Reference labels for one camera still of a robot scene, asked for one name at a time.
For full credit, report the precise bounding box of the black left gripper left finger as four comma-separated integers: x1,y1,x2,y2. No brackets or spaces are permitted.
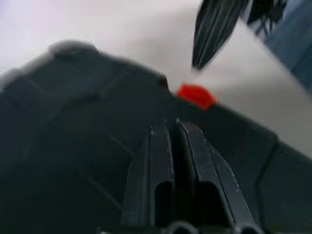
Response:
120,124,175,228

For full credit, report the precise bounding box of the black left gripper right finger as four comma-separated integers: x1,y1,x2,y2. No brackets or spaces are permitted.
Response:
178,123,257,231

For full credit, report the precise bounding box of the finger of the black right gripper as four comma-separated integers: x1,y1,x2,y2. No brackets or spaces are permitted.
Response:
247,0,289,34
192,0,241,71

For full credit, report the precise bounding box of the black plastic toolbox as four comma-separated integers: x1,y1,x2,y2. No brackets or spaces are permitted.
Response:
0,40,312,234

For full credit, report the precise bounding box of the red plastic object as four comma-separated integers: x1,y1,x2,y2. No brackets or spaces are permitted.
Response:
175,83,216,111

